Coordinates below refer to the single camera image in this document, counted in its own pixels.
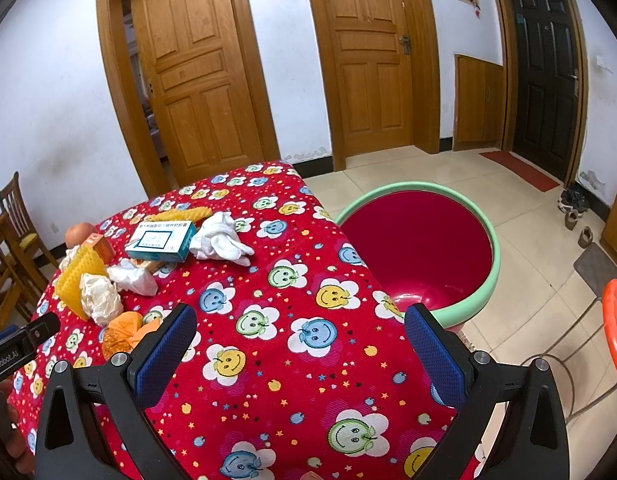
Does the brown shoe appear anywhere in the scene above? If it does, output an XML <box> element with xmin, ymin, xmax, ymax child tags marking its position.
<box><xmin>577</xmin><ymin>226</ymin><xmax>595</xmax><ymax>249</ymax></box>
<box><xmin>564</xmin><ymin>209</ymin><xmax>579</xmax><ymax>231</ymax></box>

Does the yellow foam fruit net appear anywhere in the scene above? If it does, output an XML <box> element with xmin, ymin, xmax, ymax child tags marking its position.
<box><xmin>54</xmin><ymin>246</ymin><xmax>108</xmax><ymax>321</ymax></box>

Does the dark entrance door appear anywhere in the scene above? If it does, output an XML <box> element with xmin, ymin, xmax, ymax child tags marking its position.
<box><xmin>512</xmin><ymin>0</ymin><xmax>577</xmax><ymax>181</ymax></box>

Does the wooden door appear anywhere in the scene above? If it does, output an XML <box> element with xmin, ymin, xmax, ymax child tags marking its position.
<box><xmin>130</xmin><ymin>0</ymin><xmax>263</xmax><ymax>185</ymax></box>
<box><xmin>325</xmin><ymin>0</ymin><xmax>412</xmax><ymax>157</ymax></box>

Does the wooden wall cabinet panel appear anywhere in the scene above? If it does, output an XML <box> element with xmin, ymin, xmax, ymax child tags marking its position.
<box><xmin>453</xmin><ymin>54</ymin><xmax>506</xmax><ymax>151</ymax></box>

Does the pair of dark shoes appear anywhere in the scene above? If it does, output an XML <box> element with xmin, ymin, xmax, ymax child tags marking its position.
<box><xmin>558</xmin><ymin>188</ymin><xmax>590</xmax><ymax>217</ymax></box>

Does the orange cardboard box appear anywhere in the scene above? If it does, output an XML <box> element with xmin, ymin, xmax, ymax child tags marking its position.
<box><xmin>83</xmin><ymin>233</ymin><xmax>115</xmax><ymax>264</ymax></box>

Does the grey floor mat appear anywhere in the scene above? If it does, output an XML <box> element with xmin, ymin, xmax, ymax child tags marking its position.
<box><xmin>573</xmin><ymin>243</ymin><xmax>617</xmax><ymax>297</ymax></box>

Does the apple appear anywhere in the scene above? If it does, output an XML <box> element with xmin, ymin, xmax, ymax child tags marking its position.
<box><xmin>64</xmin><ymin>222</ymin><xmax>96</xmax><ymax>248</ymax></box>

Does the left wooden door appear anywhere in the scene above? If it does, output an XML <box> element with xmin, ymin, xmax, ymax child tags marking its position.
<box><xmin>130</xmin><ymin>0</ymin><xmax>263</xmax><ymax>185</ymax></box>

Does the red door mat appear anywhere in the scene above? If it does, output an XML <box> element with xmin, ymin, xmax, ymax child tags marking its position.
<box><xmin>481</xmin><ymin>151</ymin><xmax>560</xmax><ymax>192</ymax></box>

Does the red bin with green rim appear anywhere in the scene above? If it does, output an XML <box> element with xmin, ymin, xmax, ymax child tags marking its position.
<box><xmin>337</xmin><ymin>181</ymin><xmax>501</xmax><ymax>330</ymax></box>

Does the wooden chair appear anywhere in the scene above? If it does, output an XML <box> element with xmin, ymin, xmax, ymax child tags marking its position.
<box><xmin>0</xmin><ymin>171</ymin><xmax>59</xmax><ymax>268</ymax></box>
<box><xmin>0</xmin><ymin>214</ymin><xmax>38</xmax><ymax>332</ymax></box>

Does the white plastic bag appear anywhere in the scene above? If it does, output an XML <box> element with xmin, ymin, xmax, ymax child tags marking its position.
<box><xmin>107</xmin><ymin>258</ymin><xmax>159</xmax><ymax>297</ymax></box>

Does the small paper ball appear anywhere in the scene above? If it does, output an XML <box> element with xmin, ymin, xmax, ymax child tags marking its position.
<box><xmin>59</xmin><ymin>245</ymin><xmax>81</xmax><ymax>272</ymax></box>

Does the person's left hand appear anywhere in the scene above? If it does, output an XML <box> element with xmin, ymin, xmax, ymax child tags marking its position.
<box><xmin>0</xmin><ymin>378</ymin><xmax>34</xmax><ymax>479</ymax></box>

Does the teal white medicine box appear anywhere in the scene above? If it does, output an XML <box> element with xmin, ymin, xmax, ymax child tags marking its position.
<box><xmin>125</xmin><ymin>220</ymin><xmax>197</xmax><ymax>263</ymax></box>

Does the large paper ball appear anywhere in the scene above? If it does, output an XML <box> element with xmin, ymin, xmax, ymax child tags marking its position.
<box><xmin>80</xmin><ymin>273</ymin><xmax>123</xmax><ymax>327</ymax></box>

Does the rice cracker snack bag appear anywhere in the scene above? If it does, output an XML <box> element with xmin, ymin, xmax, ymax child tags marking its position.
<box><xmin>145</xmin><ymin>206</ymin><xmax>213</xmax><ymax>223</ymax></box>

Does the orange peel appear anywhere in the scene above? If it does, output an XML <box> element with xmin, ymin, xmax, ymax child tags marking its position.
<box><xmin>101</xmin><ymin>311</ymin><xmax>162</xmax><ymax>360</ymax></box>

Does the red smiley flower tablecloth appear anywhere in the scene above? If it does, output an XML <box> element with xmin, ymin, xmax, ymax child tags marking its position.
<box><xmin>7</xmin><ymin>160</ymin><xmax>485</xmax><ymax>480</ymax></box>

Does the middle wooden door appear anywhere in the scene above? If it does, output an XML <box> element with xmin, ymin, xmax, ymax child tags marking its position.
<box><xmin>325</xmin><ymin>0</ymin><xmax>412</xmax><ymax>157</ymax></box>

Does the white cloth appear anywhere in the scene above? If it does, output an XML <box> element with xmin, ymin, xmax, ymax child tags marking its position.
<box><xmin>189</xmin><ymin>211</ymin><xmax>254</xmax><ymax>266</ymax></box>

